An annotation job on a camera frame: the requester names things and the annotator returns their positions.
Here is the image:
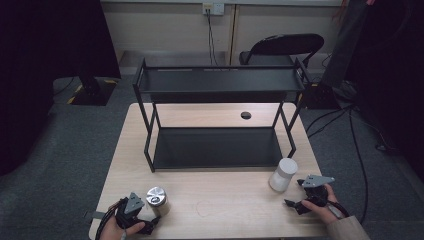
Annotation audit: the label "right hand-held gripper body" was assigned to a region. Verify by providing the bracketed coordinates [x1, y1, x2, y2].
[294, 174, 336, 216]

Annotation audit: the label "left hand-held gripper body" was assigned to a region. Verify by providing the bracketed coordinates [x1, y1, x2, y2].
[114, 191, 155, 234]

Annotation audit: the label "white jar white lid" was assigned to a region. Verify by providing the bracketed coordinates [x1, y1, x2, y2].
[268, 157, 299, 194]

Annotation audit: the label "glass jar silver lid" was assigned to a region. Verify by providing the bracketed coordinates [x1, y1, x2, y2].
[145, 186, 172, 218]

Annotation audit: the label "black metal two-tier rack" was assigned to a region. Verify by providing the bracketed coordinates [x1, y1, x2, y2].
[132, 57, 314, 174]

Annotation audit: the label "person's right hand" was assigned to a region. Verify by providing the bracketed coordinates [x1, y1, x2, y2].
[301, 183, 340, 226]

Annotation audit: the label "person's left hand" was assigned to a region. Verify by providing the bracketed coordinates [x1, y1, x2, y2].
[98, 215, 146, 240]

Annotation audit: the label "grey tape strip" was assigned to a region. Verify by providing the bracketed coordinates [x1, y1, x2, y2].
[82, 210, 106, 221]

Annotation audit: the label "black stand base yellow stripes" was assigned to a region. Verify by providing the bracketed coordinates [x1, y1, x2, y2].
[66, 64, 119, 107]

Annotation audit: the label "black curtain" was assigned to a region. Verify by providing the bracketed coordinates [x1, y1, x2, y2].
[344, 0, 424, 183]
[0, 0, 122, 178]

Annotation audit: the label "black folding chair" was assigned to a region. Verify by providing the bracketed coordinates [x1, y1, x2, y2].
[238, 33, 326, 69]

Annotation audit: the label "dark stand column with base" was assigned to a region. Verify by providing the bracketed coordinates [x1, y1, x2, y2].
[303, 0, 372, 111]

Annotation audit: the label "left gripper cable bundle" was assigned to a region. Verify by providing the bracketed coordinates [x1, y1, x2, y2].
[94, 197, 130, 240]

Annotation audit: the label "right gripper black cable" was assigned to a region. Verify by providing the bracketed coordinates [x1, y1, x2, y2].
[328, 200, 350, 220]

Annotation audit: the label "long black floor cable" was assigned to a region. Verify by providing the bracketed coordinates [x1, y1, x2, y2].
[347, 107, 370, 225]

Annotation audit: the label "black cable from socket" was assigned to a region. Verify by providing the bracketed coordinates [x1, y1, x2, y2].
[205, 9, 220, 67]

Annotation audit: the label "white wall socket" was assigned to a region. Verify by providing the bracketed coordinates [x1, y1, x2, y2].
[202, 2, 225, 17]

